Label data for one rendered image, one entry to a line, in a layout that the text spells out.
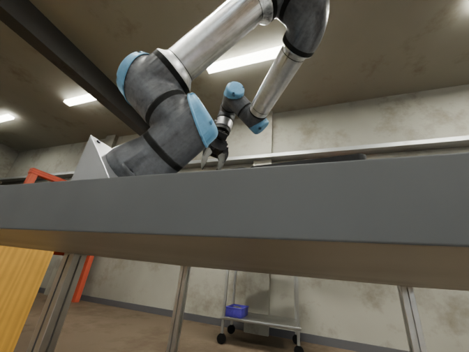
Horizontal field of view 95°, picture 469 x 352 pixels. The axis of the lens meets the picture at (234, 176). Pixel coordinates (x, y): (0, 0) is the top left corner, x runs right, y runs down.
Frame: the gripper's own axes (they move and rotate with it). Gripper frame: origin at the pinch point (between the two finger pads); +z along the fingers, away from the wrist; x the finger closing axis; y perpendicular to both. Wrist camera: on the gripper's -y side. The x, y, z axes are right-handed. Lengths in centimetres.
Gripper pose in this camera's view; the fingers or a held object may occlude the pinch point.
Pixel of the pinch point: (210, 168)
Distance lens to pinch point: 83.3
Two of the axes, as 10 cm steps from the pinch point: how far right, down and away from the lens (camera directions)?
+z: -2.3, 8.9, -4.1
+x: -9.1, -3.4, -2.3
